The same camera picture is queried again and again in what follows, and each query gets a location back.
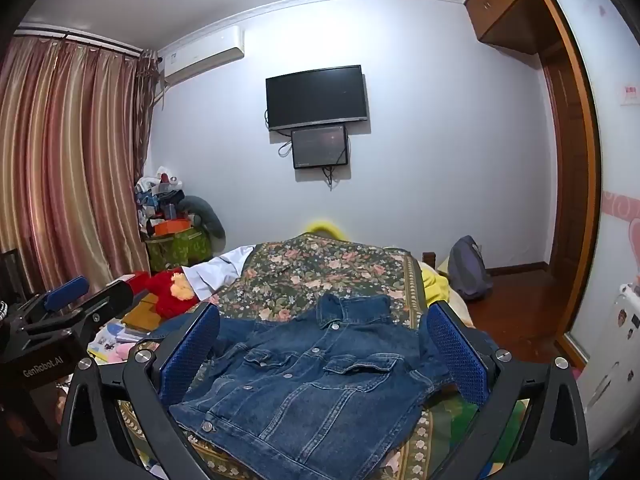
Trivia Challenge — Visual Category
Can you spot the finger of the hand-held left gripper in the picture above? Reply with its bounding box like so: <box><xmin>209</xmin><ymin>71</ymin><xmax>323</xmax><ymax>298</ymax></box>
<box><xmin>10</xmin><ymin>276</ymin><xmax>92</xmax><ymax>326</ymax></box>
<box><xmin>22</xmin><ymin>279</ymin><xmax>135</xmax><ymax>343</ymax></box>

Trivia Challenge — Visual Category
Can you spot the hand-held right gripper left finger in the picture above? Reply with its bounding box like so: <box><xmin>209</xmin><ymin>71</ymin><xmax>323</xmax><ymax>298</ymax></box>
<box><xmin>57</xmin><ymin>301</ymin><xmax>223</xmax><ymax>480</ymax></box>

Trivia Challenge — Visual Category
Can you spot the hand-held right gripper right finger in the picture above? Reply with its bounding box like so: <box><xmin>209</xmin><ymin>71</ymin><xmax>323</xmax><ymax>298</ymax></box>
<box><xmin>425</xmin><ymin>300</ymin><xmax>592</xmax><ymax>480</ymax></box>

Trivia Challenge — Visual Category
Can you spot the blue denim jacket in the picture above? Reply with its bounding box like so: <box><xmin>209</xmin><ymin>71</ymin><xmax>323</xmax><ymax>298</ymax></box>
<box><xmin>147</xmin><ymin>292</ymin><xmax>453</xmax><ymax>480</ymax></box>

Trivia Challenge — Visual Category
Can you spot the pile of clothes and bags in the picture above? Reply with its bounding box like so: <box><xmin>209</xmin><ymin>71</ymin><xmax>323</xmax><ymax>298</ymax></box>
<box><xmin>134</xmin><ymin>165</ymin><xmax>187</xmax><ymax>233</ymax></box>

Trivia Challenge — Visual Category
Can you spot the pile of booklets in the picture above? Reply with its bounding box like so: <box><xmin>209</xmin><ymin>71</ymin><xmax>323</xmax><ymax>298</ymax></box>
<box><xmin>87</xmin><ymin>320</ymin><xmax>151</xmax><ymax>366</ymax></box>

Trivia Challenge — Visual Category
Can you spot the cream printed bed sheet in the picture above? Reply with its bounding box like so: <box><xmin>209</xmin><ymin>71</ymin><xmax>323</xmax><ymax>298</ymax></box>
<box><xmin>435</xmin><ymin>255</ymin><xmax>473</xmax><ymax>328</ymax></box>

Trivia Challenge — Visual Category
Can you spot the red plush toy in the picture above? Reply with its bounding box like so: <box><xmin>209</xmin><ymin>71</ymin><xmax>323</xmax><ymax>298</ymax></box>
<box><xmin>127</xmin><ymin>269</ymin><xmax>201</xmax><ymax>318</ymax></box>

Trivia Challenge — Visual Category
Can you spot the black chair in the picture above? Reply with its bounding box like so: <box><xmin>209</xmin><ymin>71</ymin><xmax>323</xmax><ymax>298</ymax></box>
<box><xmin>0</xmin><ymin>247</ymin><xmax>23</xmax><ymax>306</ymax></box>

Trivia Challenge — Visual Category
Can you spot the yellow blanket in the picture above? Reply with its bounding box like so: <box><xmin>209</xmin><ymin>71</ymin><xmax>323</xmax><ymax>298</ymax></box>
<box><xmin>419</xmin><ymin>260</ymin><xmax>453</xmax><ymax>308</ymax></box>

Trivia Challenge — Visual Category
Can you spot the grey backpack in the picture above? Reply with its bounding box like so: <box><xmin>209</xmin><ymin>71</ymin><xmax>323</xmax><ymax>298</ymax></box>
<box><xmin>446</xmin><ymin>235</ymin><xmax>494</xmax><ymax>302</ymax></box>

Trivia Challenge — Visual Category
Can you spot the white cloth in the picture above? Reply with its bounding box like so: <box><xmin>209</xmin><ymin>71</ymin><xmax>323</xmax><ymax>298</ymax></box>
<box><xmin>181</xmin><ymin>245</ymin><xmax>258</xmax><ymax>303</ymax></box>

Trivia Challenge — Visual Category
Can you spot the orange box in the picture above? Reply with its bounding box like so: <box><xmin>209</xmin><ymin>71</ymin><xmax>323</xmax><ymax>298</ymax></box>
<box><xmin>154</xmin><ymin>219</ymin><xmax>192</xmax><ymax>237</ymax></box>

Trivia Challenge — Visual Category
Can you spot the grey plush pillow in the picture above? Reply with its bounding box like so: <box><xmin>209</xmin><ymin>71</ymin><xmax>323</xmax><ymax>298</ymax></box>
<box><xmin>177</xmin><ymin>195</ymin><xmax>227</xmax><ymax>241</ymax></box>

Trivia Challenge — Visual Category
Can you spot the striped pink gold curtain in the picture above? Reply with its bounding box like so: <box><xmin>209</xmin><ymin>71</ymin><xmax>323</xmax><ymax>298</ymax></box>
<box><xmin>0</xmin><ymin>35</ymin><xmax>161</xmax><ymax>306</ymax></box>

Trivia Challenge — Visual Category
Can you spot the dark floral blanket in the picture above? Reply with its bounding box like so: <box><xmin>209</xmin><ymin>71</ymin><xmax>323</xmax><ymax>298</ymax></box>
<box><xmin>115</xmin><ymin>232</ymin><xmax>531</xmax><ymax>480</ymax></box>

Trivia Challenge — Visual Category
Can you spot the white appliance with stickers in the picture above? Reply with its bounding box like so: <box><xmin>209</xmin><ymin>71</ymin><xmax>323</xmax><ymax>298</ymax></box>
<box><xmin>575</xmin><ymin>282</ymin><xmax>640</xmax><ymax>461</ymax></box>

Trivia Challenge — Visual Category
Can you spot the yellow fuzzy pillow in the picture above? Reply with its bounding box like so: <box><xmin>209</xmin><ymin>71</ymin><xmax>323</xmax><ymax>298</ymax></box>
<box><xmin>306</xmin><ymin>219</ymin><xmax>349</xmax><ymax>241</ymax></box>

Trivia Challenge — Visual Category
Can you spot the white pink printed wardrobe door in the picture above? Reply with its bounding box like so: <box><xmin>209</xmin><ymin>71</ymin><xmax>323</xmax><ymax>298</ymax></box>
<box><xmin>545</xmin><ymin>0</ymin><xmax>640</xmax><ymax>361</ymax></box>

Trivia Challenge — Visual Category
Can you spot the white air conditioner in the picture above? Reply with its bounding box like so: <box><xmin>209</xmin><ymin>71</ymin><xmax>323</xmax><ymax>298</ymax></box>
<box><xmin>157</xmin><ymin>25</ymin><xmax>247</xmax><ymax>86</ymax></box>

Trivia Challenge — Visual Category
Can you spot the wooden door frame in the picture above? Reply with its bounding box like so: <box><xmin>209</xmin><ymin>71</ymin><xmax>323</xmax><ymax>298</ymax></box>
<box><xmin>532</xmin><ymin>0</ymin><xmax>603</xmax><ymax>376</ymax></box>

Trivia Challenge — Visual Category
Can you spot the small black wall monitor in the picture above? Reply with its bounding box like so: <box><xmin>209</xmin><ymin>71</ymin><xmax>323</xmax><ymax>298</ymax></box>
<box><xmin>291</xmin><ymin>123</ymin><xmax>349</xmax><ymax>170</ymax></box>

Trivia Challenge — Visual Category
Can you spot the curtain rail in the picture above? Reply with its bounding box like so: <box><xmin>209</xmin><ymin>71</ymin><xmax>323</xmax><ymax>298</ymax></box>
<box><xmin>15</xmin><ymin>22</ymin><xmax>151</xmax><ymax>58</ymax></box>

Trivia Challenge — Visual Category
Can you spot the black wall television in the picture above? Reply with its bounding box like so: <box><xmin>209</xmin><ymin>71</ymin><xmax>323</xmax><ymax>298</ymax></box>
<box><xmin>265</xmin><ymin>65</ymin><xmax>370</xmax><ymax>132</ymax></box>

